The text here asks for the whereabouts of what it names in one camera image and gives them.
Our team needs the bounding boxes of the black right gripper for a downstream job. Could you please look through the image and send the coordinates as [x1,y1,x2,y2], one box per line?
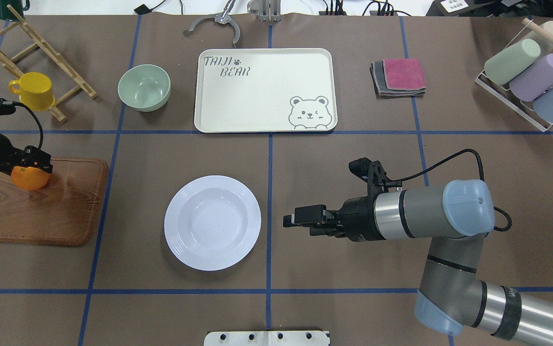
[283,196,384,242]

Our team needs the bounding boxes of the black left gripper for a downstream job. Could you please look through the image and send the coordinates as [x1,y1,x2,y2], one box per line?
[0,126,53,174]

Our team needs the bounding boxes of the orange fruit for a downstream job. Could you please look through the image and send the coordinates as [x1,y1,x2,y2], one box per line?
[11,166,50,191]

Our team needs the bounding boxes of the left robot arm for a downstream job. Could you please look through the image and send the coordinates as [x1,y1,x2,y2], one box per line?
[0,132,53,190]

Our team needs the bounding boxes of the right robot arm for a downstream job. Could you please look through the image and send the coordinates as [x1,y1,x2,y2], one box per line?
[283,179,553,346]

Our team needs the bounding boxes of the cream bear tray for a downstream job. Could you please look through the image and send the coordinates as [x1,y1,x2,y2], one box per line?
[194,48,338,133]

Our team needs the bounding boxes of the wooden cutting board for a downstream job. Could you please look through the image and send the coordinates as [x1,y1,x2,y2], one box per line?
[0,157,109,246]

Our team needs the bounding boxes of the yellow mug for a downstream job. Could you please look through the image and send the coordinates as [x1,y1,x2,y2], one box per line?
[8,72,55,111]

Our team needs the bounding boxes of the wooden dish rack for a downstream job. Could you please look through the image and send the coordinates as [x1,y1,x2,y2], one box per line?
[0,5,98,123]

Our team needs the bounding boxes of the white ribbed plate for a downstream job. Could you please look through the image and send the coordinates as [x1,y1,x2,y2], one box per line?
[164,175,262,272]

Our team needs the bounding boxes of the green bowl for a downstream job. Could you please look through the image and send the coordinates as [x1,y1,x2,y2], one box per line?
[117,64,172,112]

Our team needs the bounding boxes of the dark green mug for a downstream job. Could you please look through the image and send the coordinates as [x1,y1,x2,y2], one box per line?
[0,0,31,22]

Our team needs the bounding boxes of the grey cloth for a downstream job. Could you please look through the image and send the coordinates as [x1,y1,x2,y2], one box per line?
[370,60,426,97]

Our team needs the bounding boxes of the pink cloth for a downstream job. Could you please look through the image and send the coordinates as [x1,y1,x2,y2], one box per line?
[382,59,426,91]

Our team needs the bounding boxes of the grey metal claw tool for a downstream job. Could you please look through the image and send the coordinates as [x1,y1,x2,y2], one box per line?
[183,0,241,49]

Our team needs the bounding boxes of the green cup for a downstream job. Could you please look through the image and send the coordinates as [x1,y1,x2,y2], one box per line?
[484,39,541,85]

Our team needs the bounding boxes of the purple cup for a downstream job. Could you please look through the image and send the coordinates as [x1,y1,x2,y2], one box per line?
[509,53,553,101]

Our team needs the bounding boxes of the wooden rack rod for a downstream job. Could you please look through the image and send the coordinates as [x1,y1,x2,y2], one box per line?
[521,18,553,45]

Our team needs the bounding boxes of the black left camera cable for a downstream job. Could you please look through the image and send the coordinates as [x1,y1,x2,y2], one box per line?
[12,101,44,150]

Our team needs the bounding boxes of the black camera cable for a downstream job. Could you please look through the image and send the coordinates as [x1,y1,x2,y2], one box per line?
[392,148,513,232]
[12,101,44,150]

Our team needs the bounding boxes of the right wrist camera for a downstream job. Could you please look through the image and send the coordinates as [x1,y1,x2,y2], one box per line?
[348,158,402,193]

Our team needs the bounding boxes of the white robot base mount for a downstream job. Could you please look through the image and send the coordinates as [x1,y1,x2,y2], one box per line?
[203,330,331,346]

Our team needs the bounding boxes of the black right camera cable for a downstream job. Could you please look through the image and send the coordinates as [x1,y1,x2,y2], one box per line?
[392,148,513,232]

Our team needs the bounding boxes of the aluminium frame post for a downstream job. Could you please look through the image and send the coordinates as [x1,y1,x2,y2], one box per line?
[247,0,282,23]

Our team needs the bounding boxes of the white wire cup rack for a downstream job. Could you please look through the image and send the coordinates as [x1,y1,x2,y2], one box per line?
[475,25,553,132]

